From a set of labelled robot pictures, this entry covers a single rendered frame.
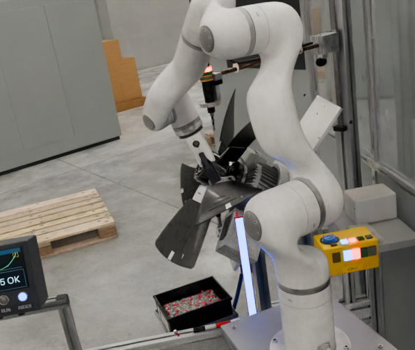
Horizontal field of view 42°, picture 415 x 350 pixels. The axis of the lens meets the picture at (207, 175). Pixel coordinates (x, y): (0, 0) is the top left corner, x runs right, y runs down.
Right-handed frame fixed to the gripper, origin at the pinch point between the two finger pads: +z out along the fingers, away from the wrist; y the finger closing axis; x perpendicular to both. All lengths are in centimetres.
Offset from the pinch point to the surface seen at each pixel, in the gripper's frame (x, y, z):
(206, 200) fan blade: 5.9, 9.2, 9.5
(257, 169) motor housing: -13.5, 28.4, 15.0
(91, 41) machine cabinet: 91, 602, -37
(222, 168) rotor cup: -2.6, 27.3, 8.3
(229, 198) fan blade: -1.1, 2.7, 9.9
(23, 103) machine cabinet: 197, 545, -9
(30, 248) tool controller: 52, -15, -10
